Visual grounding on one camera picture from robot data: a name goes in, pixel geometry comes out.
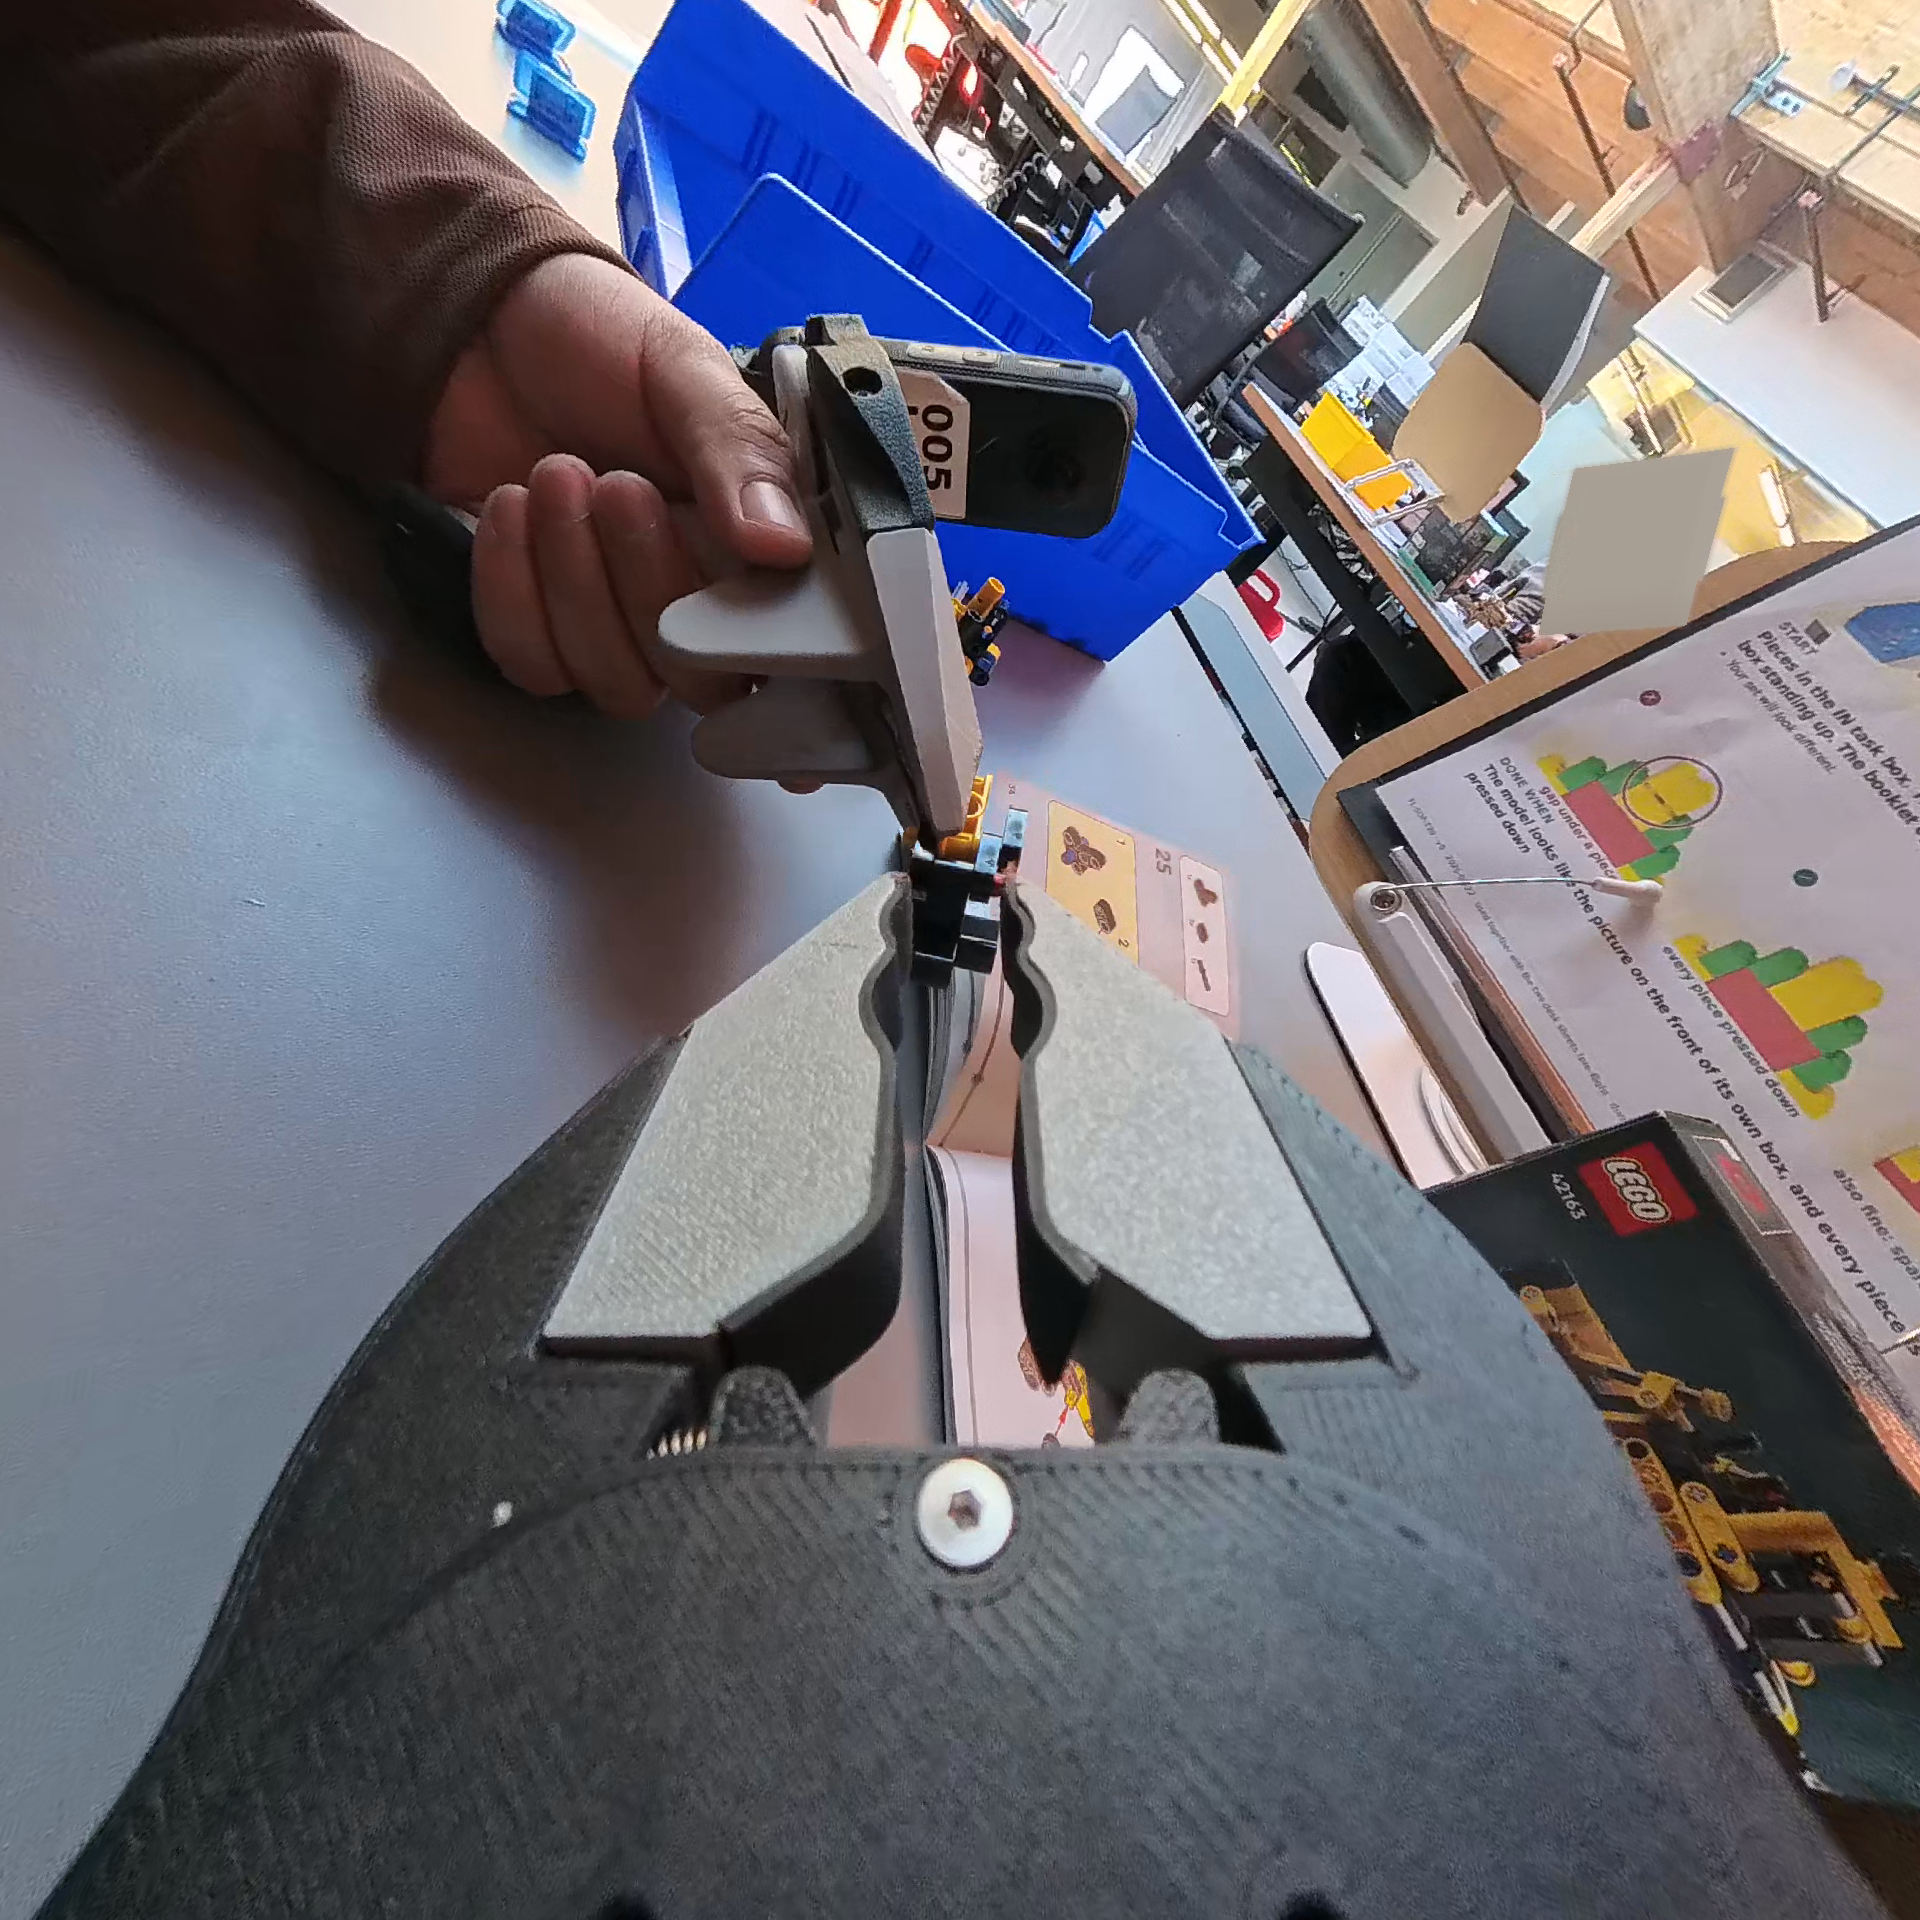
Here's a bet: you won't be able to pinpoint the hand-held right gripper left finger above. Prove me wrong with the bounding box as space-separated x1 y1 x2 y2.
540 875 912 1396

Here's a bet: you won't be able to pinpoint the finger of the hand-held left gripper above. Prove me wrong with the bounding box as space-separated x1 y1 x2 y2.
867 522 989 843

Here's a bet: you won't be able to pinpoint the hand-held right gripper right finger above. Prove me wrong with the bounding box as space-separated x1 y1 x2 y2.
1004 885 1375 1389

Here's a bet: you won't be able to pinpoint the black lego assembly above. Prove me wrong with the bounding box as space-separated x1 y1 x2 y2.
902 818 1034 987

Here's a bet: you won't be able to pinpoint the person's left forearm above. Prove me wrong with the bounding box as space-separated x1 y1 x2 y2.
0 0 636 499

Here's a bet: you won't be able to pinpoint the lego instruction booklet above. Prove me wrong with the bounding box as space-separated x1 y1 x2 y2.
902 772 1247 1452

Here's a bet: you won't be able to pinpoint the black lego box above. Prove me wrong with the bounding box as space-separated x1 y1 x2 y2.
1426 1114 1920 1812

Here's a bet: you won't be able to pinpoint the person's left hand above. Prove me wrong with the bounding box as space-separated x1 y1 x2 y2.
427 252 819 721

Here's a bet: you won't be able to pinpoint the large blue plastic bin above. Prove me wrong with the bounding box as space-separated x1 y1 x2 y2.
667 171 1266 664

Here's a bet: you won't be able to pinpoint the white flat stand base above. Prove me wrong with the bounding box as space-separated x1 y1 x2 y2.
1302 939 1490 1191

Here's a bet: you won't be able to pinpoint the black computer monitor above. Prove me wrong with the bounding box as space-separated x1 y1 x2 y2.
1069 112 1369 410

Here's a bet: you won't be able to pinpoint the yellow storage bin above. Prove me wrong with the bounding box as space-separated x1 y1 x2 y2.
1296 393 1419 516

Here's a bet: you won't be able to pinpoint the black storage rack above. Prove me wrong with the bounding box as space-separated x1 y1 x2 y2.
876 0 1146 261

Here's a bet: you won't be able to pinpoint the wooden background desk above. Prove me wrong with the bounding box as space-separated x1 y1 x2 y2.
1241 381 1490 695

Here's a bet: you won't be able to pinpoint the wooden clipboard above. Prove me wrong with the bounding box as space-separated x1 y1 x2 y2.
1308 517 1920 1359

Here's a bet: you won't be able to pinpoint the open cardboard box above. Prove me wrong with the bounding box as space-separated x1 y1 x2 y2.
1392 208 1647 522

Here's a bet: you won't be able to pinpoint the printed instruction sheet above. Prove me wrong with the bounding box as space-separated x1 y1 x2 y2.
1372 527 1920 1352

